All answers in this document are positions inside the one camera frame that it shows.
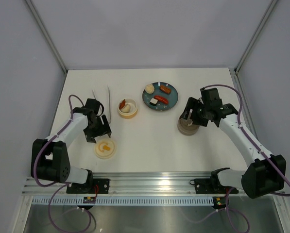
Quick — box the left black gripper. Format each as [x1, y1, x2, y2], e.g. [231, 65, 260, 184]
[84, 115, 111, 143]

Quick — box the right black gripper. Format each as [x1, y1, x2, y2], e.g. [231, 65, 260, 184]
[180, 97, 210, 127]

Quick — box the grey lunch box lid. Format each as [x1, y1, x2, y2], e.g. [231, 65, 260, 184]
[177, 119, 199, 131]

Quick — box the grey steel lunch box container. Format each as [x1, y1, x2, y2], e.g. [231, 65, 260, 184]
[177, 122, 199, 136]

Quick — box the yellow lunch box lid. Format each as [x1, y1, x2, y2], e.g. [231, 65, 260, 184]
[94, 138, 117, 160]

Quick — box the white steamed bun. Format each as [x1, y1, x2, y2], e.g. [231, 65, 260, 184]
[120, 103, 131, 114]
[145, 84, 155, 94]

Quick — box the red sausage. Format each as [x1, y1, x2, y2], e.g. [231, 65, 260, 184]
[154, 95, 169, 104]
[119, 99, 126, 109]

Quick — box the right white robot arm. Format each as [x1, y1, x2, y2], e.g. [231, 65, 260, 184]
[179, 88, 287, 199]

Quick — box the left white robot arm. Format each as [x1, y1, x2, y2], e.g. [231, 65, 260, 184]
[31, 99, 112, 193]

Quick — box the yellow lunch box container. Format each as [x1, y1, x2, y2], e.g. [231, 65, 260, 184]
[117, 98, 138, 119]

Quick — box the blue ceramic plate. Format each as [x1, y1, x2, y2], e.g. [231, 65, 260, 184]
[142, 82, 179, 111]

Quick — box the brown roasted meat piece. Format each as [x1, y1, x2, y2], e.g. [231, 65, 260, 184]
[160, 85, 171, 95]

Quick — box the small black white sushi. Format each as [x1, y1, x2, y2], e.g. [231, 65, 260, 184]
[149, 98, 158, 106]

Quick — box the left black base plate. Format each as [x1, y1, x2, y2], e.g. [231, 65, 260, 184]
[66, 179, 110, 194]

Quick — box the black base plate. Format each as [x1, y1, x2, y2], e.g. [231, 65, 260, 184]
[66, 179, 110, 194]
[189, 178, 231, 194]

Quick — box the right aluminium frame post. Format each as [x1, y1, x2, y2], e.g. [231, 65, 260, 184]
[234, 0, 279, 75]

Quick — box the aluminium frame post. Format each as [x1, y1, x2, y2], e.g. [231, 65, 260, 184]
[24, 0, 68, 76]
[234, 0, 279, 75]

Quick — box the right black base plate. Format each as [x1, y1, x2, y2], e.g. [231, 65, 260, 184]
[189, 178, 231, 194]

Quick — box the aluminium front rail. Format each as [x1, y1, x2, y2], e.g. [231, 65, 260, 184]
[22, 171, 285, 197]

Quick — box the white slotted cable duct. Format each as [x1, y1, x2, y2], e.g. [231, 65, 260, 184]
[32, 196, 214, 206]

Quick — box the left aluminium frame post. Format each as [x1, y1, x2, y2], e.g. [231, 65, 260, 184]
[24, 0, 68, 76]

